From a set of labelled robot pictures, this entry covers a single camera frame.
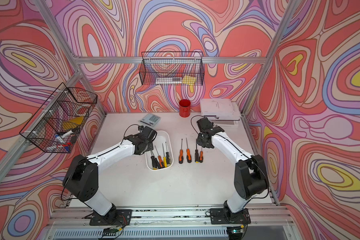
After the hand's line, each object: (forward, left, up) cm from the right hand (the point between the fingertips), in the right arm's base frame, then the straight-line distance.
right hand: (203, 145), depth 89 cm
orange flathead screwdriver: (-3, +1, -8) cm, 9 cm away
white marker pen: (-3, +70, +19) cm, 73 cm away
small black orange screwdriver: (-4, +14, -8) cm, 16 cm away
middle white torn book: (+25, -13, -3) cm, 28 cm away
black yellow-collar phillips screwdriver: (-5, +22, -7) cm, 24 cm away
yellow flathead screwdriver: (-4, +24, -7) cm, 26 cm away
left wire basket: (+1, +76, +21) cm, 79 cm away
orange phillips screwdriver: (0, +9, -9) cm, 13 cm away
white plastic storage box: (-2, +26, -7) cm, 27 cm away
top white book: (+30, -16, +1) cm, 34 cm away
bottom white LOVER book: (+22, -23, -7) cm, 32 cm away
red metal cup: (+34, +10, 0) cm, 36 cm away
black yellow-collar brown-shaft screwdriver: (-4, +4, -8) cm, 10 cm away
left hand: (+2, +34, -1) cm, 34 cm away
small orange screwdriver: (-7, +26, -6) cm, 28 cm away
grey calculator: (+28, +36, -7) cm, 47 cm away
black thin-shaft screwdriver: (-6, +29, -7) cm, 31 cm away
